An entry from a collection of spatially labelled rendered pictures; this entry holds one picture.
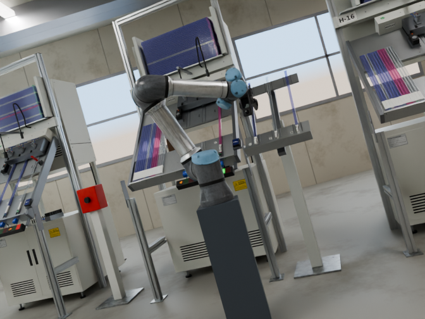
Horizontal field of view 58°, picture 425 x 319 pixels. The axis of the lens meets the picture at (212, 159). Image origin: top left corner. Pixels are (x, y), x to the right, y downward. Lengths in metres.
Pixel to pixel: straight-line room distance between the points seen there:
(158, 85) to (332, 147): 4.23
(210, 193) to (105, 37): 4.60
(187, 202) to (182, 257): 0.37
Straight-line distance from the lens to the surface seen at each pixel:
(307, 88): 5.61
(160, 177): 2.27
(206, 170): 1.62
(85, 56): 6.03
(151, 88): 1.66
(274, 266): 2.23
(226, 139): 2.26
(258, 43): 5.67
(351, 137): 5.71
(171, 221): 2.64
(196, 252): 2.64
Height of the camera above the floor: 0.74
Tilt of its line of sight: level
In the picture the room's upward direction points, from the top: 16 degrees counter-clockwise
